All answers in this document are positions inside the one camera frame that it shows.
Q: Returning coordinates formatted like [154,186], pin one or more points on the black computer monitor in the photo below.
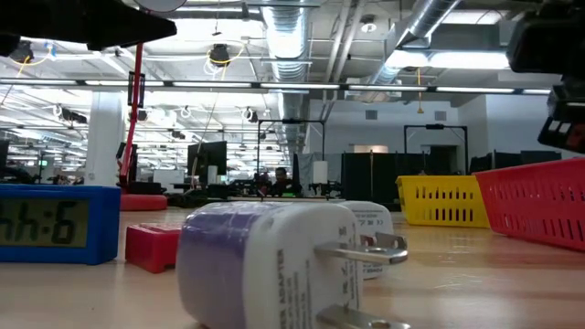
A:
[208,157]

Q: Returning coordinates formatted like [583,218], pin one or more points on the red desk lamp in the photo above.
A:
[144,202]

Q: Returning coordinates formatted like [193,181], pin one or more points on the long ceiling light strip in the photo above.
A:
[475,89]

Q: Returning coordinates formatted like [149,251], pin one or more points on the bright blue digital clock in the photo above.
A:
[105,228]

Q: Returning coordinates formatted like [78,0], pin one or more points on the white box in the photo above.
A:
[320,172]

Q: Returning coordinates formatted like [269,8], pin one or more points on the purple and white charger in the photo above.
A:
[256,265]

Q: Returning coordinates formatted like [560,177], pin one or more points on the black partition screen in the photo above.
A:
[507,160]
[370,178]

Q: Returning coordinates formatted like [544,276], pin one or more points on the yellow plastic basket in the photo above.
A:
[439,187]

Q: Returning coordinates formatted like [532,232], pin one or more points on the black metal frame stand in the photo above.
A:
[434,126]
[292,121]

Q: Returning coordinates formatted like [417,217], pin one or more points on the white column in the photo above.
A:
[104,137]

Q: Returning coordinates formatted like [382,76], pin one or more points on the wide red digital clock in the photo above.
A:
[153,249]

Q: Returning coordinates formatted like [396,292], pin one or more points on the red plastic basket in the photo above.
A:
[539,183]

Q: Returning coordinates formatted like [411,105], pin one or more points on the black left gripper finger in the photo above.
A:
[82,23]

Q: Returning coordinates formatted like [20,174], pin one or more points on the cyan and white charger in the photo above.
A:
[372,217]

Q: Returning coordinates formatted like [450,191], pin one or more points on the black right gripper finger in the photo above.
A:
[569,102]

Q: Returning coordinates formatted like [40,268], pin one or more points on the person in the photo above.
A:
[282,183]

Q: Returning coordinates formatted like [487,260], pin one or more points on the silver ventilation duct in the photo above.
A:
[429,13]
[288,36]

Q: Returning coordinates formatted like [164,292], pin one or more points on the black ceiling device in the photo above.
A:
[220,55]
[21,52]

